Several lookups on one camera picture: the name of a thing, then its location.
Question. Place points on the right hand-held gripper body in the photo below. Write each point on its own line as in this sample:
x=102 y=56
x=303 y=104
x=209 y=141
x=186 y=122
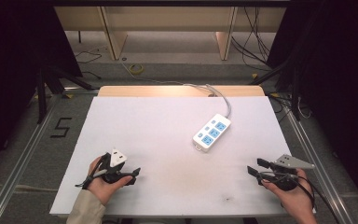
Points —
x=292 y=162

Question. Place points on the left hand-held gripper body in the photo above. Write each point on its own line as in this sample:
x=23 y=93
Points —
x=115 y=158

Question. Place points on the person's left hand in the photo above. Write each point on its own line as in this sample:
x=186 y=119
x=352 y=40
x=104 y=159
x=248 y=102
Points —
x=103 y=188

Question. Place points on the person's right hand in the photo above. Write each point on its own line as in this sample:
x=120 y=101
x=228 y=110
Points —
x=295 y=199

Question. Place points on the white blue power strip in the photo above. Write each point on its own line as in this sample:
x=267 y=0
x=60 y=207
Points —
x=212 y=133

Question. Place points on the black metal stand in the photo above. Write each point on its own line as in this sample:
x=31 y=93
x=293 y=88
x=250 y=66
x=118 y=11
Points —
x=296 y=90
x=43 y=90

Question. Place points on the yellow tape roll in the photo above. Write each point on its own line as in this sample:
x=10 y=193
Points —
x=135 y=68

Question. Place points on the black curtain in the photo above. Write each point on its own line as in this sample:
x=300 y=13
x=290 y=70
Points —
x=338 y=77
x=12 y=62

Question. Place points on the aluminium floor rail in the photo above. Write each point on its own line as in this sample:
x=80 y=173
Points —
x=320 y=168
x=15 y=161

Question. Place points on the light wooden desk frame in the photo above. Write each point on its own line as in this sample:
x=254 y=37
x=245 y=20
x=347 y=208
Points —
x=167 y=18

